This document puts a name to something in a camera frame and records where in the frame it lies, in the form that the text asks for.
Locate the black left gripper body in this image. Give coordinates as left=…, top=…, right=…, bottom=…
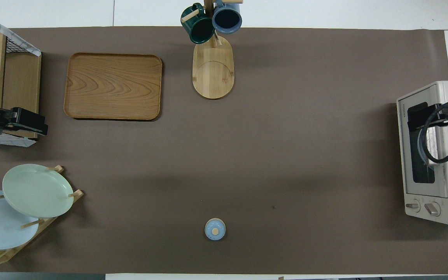
left=0, top=107, right=49, bottom=137

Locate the small light blue plate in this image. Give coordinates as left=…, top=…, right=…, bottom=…
left=418, top=128, right=430, bottom=166

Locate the toaster oven glass door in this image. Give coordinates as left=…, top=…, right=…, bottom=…
left=397, top=90, right=448, bottom=197

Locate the wooden shelf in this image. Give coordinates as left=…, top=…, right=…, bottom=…
left=0, top=29, right=42, bottom=140

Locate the pale green plate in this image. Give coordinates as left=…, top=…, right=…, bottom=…
left=2, top=164, right=74, bottom=218

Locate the checkered white cloth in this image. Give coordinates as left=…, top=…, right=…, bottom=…
left=0, top=9, right=42, bottom=147

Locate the wooden serving tray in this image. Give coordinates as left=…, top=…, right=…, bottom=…
left=63, top=52, right=163, bottom=121

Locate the wooden plate rack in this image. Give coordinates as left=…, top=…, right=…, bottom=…
left=0, top=165, right=84, bottom=267

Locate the brown table mat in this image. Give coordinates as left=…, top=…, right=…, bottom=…
left=0, top=26, right=448, bottom=275

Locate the wooden mug tree stand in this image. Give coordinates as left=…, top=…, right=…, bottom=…
left=181, top=0, right=244, bottom=100

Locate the dark green mug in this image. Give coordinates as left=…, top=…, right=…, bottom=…
left=180, top=3, right=215, bottom=44

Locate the blue mug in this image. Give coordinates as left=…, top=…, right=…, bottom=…
left=212, top=0, right=243, bottom=34

